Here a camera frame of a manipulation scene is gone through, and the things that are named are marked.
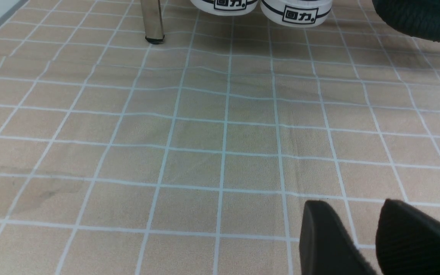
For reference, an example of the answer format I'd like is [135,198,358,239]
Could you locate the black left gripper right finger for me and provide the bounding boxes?
[375,199,440,275]

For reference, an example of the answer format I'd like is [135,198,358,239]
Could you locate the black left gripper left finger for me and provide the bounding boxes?
[299,200,377,275]

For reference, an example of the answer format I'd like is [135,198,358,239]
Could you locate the stainless steel shoe rack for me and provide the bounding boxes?
[140,0,165,45]

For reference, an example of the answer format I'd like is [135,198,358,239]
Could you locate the black knit shoe left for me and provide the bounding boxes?
[372,0,440,42]

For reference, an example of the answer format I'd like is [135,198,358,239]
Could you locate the black lace-up sneaker white laces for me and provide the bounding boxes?
[260,0,333,28]

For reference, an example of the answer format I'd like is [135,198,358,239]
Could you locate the checkered beige tablecloth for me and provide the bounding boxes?
[0,0,440,275]

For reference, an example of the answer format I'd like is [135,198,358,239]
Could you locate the black lace-up sneaker far left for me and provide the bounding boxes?
[190,0,258,17]

